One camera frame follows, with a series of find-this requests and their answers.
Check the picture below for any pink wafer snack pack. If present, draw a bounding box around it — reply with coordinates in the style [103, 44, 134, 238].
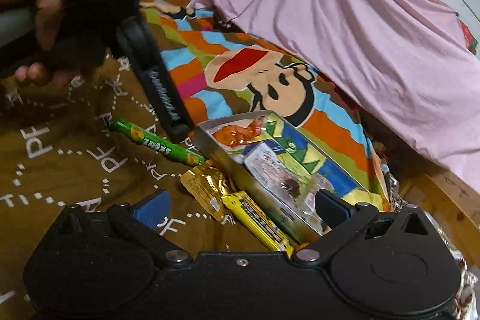
[241, 139, 326, 220]

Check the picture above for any green sausage snack stick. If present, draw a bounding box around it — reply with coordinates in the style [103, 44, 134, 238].
[107, 117, 206, 166]

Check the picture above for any gold foil snack pack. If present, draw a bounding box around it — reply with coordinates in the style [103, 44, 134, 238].
[181, 159, 235, 222]

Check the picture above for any yellow snack bar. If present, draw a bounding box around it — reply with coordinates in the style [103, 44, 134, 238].
[221, 191, 295, 257]

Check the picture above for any orange chicken foot snack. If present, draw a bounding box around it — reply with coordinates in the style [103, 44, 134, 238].
[211, 116, 264, 149]

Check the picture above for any silver tray box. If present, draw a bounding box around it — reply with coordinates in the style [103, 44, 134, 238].
[193, 110, 383, 243]

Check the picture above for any colourful monkey blanket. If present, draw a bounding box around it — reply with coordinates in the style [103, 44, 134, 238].
[1, 0, 389, 319]

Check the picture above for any white floral quilt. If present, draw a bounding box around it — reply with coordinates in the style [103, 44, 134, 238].
[385, 173, 479, 319]

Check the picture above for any pink bed sheet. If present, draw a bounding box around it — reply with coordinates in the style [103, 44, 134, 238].
[191, 0, 479, 189]

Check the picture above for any wooden bed frame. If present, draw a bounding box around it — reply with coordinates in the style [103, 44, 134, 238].
[373, 140, 479, 267]

